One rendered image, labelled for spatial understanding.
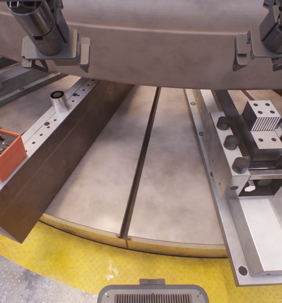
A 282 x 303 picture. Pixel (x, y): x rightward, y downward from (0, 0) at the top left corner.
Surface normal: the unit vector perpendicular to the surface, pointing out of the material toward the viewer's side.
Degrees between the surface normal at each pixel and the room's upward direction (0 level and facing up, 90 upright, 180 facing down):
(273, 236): 0
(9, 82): 72
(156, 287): 45
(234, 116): 0
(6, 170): 97
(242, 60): 30
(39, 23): 115
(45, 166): 90
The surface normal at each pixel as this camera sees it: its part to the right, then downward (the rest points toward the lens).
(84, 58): -0.01, -0.19
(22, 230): 0.94, 0.26
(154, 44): -0.17, 0.75
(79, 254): -0.01, -0.65
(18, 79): 0.69, 0.28
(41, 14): 0.83, 0.55
